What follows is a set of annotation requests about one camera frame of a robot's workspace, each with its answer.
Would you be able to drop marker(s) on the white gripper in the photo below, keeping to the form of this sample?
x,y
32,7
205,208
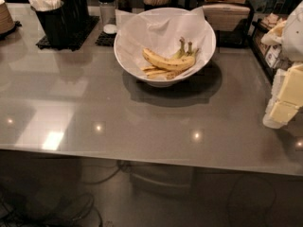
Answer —
x,y
294,37

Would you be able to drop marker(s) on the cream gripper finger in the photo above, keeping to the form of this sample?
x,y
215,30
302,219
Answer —
x,y
278,114

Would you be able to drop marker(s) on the yellow banana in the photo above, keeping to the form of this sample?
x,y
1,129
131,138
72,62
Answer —
x,y
181,60
153,72

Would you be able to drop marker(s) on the white bowl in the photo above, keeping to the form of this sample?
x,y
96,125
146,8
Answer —
x,y
160,30

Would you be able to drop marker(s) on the black condiment rack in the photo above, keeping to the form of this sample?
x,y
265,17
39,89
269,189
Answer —
x,y
269,57

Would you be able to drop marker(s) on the white paper liner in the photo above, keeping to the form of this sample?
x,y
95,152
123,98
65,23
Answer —
x,y
164,46

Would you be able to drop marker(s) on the white round lid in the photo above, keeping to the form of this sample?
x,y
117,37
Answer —
x,y
110,29

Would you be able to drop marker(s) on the small black mat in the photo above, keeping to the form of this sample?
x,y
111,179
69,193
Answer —
x,y
105,39

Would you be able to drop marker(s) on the glass shaker with black lid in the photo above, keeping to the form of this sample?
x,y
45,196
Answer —
x,y
107,11

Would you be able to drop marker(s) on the black rubber mat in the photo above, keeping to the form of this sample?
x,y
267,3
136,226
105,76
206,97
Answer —
x,y
57,37

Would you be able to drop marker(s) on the rear black cutlery holder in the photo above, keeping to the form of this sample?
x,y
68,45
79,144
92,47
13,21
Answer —
x,y
79,9

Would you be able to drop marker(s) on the black cutlery holder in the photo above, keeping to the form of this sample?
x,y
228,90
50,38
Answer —
x,y
79,9
59,24

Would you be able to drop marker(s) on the front black cutlery holder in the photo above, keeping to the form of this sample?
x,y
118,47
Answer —
x,y
59,24

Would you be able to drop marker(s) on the brown paper cup stack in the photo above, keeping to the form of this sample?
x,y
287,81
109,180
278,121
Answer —
x,y
6,22

